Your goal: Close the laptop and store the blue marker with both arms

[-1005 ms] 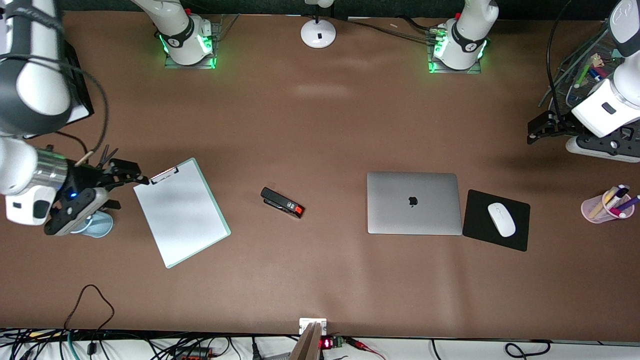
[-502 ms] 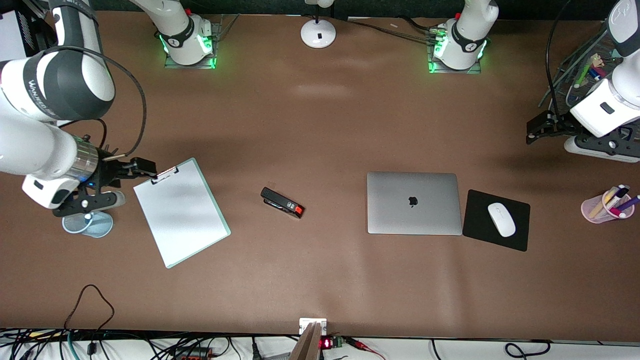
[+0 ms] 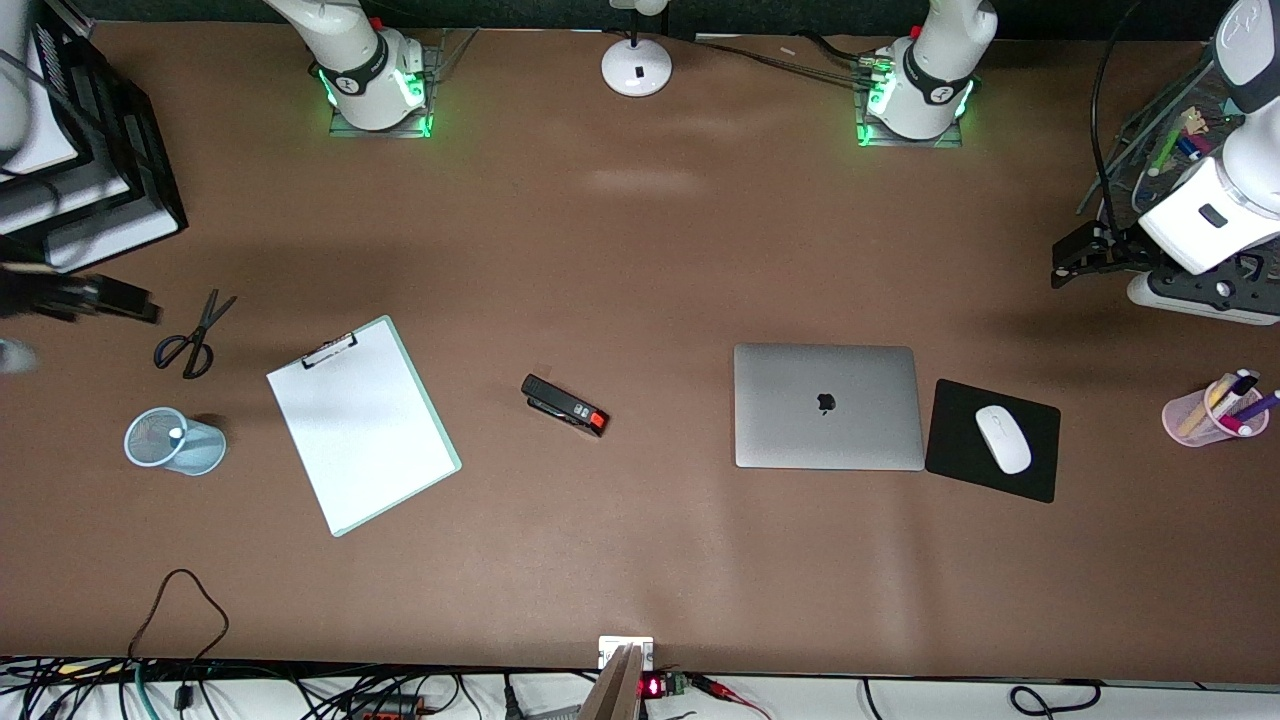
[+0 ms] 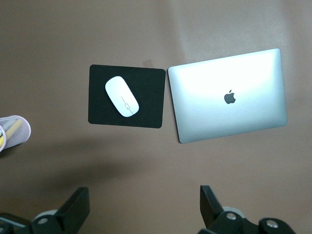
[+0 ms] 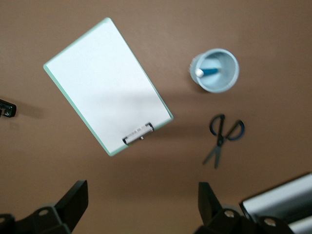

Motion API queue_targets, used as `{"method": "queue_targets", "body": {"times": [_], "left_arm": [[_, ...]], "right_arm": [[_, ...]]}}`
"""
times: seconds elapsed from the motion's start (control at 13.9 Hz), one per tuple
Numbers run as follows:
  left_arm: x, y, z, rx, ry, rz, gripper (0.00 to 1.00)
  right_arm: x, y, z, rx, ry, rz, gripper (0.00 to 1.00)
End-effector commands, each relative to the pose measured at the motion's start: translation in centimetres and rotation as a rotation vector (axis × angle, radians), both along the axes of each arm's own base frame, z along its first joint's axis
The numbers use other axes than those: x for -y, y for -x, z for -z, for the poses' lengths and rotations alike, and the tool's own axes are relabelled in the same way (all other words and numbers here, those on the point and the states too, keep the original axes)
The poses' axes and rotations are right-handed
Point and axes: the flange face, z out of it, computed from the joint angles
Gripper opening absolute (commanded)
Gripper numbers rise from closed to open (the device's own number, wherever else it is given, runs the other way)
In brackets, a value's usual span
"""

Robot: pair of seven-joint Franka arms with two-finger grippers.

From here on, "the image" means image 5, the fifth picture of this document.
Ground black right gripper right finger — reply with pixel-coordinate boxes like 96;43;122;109
194;181;292;234

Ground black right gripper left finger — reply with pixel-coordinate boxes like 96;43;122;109
0;179;89;234

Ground blue marker with white cap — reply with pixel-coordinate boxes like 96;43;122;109
195;67;219;78

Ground black stacked letter tray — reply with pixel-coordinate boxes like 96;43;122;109
240;172;312;234

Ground black and blue scissors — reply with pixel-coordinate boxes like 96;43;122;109
202;114;245;169

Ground white paper sheet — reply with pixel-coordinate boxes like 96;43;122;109
287;216;312;234

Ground black stapler with red end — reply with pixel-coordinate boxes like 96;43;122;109
0;98;17;118

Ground mint green clipboard with paper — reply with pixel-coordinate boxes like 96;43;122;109
43;17;174;156

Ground light blue mesh cup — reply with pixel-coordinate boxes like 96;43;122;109
189;48;240;94

